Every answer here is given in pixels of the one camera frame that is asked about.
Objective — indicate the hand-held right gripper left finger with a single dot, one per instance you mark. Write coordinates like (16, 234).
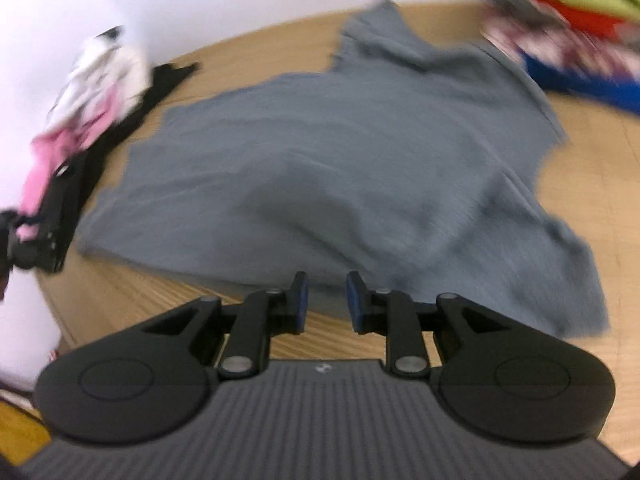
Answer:
(300, 305)

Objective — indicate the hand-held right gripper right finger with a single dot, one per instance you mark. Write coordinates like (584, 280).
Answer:
(354, 305)

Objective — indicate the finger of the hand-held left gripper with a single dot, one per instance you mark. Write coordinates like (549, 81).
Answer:
(60, 210)

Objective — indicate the grey sweater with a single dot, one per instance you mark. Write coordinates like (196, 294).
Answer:
(325, 170)

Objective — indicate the maroon patterned blue folded garment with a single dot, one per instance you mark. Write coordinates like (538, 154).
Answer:
(575, 65)

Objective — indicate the grey red folded garment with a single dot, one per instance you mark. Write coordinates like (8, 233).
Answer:
(585, 17)

